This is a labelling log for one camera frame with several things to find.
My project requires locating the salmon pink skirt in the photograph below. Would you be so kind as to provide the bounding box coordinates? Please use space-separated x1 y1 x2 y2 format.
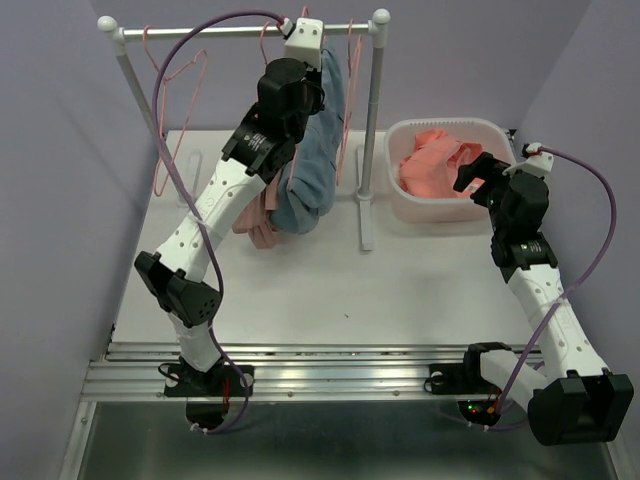
397 129 484 199

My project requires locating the pink wire hanger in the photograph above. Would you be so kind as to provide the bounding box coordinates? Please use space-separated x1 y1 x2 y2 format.
336 22 363 185
143 24 209 197

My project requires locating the blue grey garment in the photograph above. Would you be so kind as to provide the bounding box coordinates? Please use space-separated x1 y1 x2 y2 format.
270 44 345 234

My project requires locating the pink hanger with blue garment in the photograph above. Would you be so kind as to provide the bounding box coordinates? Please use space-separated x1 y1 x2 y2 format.
286 5 310 192

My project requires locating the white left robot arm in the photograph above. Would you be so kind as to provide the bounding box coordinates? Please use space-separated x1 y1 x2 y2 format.
134 58 324 394

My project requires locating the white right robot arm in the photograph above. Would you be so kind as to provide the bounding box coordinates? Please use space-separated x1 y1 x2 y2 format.
454 143 634 446

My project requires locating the pink hanger with dusty garment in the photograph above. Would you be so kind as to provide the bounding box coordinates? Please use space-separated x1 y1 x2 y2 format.
259 21 271 67

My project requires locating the white plastic basket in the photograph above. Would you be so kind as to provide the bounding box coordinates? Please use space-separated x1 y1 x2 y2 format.
384 117 515 223

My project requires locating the white metal clothes rack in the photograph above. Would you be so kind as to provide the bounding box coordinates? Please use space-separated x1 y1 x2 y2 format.
97 8 391 252

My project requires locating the dusty pink garment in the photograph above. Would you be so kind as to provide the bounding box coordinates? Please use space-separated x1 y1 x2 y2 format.
232 183 279 249

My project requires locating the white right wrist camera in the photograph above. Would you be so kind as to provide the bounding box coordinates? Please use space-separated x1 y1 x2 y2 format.
503 142 554 178

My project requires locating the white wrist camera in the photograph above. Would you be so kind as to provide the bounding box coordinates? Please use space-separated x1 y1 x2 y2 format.
503 142 554 178
279 17 324 71

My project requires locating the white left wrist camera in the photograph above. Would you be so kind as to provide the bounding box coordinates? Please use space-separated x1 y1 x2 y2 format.
279 17 324 71

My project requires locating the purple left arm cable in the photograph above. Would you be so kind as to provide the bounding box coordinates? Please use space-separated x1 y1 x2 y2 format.
152 12 294 435

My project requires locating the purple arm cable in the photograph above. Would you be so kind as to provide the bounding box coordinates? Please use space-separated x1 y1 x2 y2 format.
152 12 294 435
467 144 619 434

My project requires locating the empty pink wire hanger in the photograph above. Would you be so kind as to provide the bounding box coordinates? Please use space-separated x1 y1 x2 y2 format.
143 24 209 197

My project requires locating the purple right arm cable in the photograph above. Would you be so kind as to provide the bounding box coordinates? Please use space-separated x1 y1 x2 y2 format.
467 144 619 434

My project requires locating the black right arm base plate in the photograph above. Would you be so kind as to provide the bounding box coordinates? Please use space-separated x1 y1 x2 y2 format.
424 363 500 397

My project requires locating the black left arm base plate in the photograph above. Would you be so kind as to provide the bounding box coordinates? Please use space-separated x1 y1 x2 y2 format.
157 362 245 398

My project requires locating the aluminium mounting rail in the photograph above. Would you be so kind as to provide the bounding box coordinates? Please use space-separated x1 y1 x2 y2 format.
82 339 609 404

